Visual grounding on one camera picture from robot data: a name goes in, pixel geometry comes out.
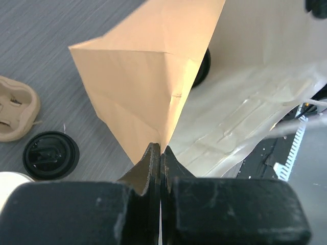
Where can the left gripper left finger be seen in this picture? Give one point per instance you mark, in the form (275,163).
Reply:
(122,212)

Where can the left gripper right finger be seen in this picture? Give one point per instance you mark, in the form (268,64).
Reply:
(228,211)

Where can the black coffee cup lid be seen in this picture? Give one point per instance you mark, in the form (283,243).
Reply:
(203,70)

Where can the brown paper bag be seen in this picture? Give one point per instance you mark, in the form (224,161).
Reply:
(267,57)

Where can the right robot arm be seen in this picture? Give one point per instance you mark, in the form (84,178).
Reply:
(318,8)

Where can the stack of black lids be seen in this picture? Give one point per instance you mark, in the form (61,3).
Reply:
(50,155)

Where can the stack of paper cups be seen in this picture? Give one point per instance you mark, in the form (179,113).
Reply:
(9,182)

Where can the cardboard cup carrier stack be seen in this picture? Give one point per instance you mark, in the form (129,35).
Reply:
(20,105)

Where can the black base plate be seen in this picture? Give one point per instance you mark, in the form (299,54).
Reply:
(259,163)

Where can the aluminium frame rail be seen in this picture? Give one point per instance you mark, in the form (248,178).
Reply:
(283,168)

